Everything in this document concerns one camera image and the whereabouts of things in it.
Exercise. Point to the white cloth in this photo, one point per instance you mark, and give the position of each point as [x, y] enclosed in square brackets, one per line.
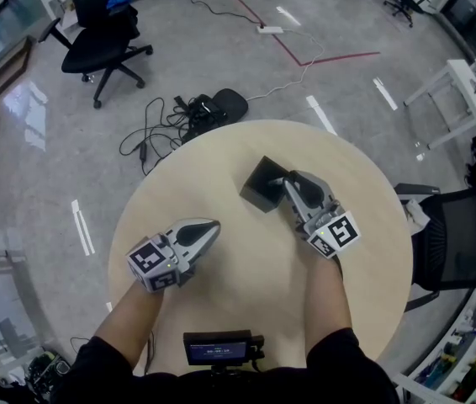
[415, 215]

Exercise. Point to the black chest-mounted monitor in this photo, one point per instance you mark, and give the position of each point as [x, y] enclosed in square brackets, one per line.
[217, 349]

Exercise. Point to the black high-back office chair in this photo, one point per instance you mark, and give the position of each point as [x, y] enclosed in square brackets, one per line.
[95, 44]

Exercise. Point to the black mesh visitor chair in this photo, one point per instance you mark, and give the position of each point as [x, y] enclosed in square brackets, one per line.
[461, 242]

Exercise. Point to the person's right forearm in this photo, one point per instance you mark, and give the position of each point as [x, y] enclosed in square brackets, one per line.
[326, 301]

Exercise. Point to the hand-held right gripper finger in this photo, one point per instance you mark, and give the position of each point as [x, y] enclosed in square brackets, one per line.
[294, 213]
[311, 196]

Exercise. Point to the black round cushion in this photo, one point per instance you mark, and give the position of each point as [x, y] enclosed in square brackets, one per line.
[234, 103]

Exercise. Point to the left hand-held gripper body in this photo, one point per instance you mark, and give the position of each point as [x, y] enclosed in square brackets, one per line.
[151, 263]

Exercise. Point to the white power strip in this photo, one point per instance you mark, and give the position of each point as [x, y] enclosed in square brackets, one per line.
[270, 29]

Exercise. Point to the blue item on chair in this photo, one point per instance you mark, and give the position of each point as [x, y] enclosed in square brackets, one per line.
[119, 1]

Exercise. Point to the white storage rack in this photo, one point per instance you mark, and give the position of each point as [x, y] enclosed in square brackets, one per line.
[465, 352]

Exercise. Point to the wooden step platform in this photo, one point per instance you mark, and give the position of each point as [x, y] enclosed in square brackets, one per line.
[6, 70]

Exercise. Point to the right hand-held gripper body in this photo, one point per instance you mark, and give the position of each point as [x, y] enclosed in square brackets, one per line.
[334, 234]

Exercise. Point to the person's left forearm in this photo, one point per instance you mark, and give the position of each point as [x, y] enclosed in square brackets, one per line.
[128, 322]

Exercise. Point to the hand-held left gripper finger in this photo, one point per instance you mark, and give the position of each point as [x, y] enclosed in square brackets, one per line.
[194, 234]
[206, 248]

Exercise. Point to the round beige table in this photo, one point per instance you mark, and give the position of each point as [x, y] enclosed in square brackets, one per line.
[204, 192]

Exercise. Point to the person's black shirt torso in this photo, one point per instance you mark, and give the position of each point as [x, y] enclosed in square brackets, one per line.
[347, 377]

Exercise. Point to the small black box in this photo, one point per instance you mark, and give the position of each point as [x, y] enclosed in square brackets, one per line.
[259, 194]

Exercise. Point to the small white table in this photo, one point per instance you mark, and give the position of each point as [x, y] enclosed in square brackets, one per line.
[465, 86]

